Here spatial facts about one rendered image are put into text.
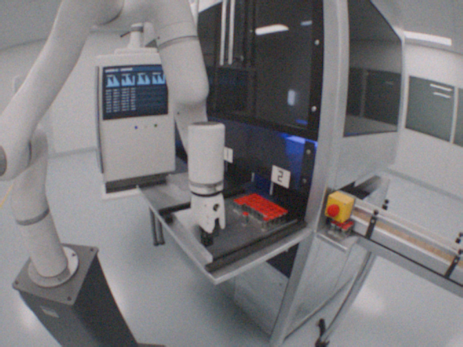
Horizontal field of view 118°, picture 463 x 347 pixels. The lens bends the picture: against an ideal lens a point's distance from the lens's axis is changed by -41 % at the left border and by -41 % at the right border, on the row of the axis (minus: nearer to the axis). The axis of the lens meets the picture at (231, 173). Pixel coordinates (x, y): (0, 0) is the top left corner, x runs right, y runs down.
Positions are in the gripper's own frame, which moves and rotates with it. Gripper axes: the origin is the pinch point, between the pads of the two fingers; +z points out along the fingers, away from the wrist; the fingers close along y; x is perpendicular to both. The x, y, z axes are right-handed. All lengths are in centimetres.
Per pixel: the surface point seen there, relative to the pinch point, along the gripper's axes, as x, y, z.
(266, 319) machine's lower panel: -35, 0, 71
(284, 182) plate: -35.3, 4.5, -8.1
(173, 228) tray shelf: 3.5, 15.9, 4.3
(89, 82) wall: 8, 544, -75
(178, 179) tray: -16, 54, 4
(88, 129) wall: 14, 544, 37
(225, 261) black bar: -0.7, -8.0, 2.7
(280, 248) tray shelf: -18.8, -10.8, 4.6
